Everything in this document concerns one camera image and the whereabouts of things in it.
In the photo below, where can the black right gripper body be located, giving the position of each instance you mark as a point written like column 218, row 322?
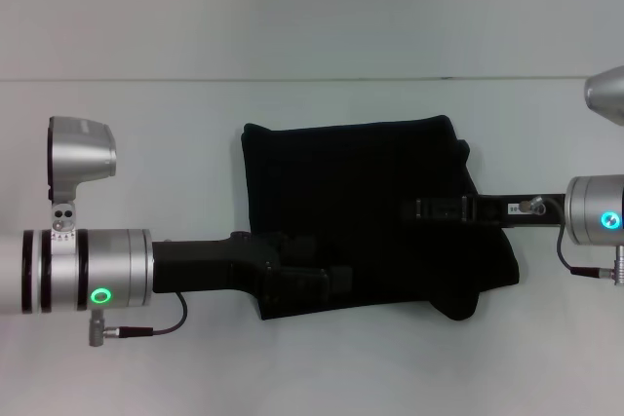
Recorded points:
column 526, row 209

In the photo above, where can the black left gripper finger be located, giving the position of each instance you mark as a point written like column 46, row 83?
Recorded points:
column 322, row 279
column 300, row 245

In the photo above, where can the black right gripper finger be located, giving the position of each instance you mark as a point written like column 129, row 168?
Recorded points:
column 439, row 209

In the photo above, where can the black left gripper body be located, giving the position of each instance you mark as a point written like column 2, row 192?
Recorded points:
column 209, row 265

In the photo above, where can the black t-shirt with FREE print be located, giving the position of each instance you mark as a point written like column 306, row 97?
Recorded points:
column 370, row 182

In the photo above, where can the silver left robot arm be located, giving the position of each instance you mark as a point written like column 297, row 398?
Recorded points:
column 83, row 265

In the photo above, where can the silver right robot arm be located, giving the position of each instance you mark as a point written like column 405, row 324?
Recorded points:
column 597, row 211

